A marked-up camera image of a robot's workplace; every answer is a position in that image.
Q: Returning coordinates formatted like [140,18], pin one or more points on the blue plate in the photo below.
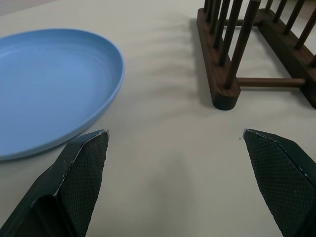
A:
[49,86]

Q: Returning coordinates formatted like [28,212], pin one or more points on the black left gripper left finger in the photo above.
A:
[61,187]

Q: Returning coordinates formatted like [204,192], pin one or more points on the dark wooden dish rack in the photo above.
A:
[222,81]

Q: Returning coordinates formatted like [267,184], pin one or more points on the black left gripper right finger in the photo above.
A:
[284,177]

